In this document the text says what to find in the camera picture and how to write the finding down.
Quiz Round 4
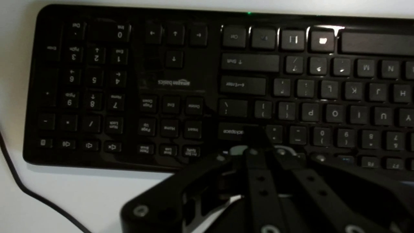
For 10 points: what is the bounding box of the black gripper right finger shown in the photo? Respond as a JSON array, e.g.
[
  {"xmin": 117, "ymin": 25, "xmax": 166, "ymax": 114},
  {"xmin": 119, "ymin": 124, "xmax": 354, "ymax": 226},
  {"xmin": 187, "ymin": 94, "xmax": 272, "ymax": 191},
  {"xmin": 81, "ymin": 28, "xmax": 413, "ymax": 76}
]
[{"xmin": 270, "ymin": 148, "xmax": 414, "ymax": 233}]

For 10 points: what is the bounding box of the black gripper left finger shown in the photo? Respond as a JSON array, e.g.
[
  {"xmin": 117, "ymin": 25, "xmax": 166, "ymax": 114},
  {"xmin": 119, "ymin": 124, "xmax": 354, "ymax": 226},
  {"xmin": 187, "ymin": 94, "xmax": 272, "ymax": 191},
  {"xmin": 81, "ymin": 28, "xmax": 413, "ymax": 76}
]
[{"xmin": 121, "ymin": 146, "xmax": 299, "ymax": 233}]

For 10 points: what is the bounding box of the black computer keyboard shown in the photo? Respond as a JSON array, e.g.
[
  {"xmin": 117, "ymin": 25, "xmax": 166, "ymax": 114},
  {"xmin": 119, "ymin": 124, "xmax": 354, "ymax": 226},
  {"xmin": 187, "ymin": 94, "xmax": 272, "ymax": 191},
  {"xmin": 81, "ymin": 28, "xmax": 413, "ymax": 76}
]
[{"xmin": 22, "ymin": 4, "xmax": 414, "ymax": 174}]

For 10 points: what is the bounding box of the black keyboard cable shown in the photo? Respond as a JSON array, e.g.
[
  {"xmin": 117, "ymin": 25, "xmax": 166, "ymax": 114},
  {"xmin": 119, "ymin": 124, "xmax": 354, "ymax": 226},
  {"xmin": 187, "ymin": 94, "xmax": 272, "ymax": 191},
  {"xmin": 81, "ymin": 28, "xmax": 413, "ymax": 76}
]
[{"xmin": 0, "ymin": 131, "xmax": 95, "ymax": 233}]

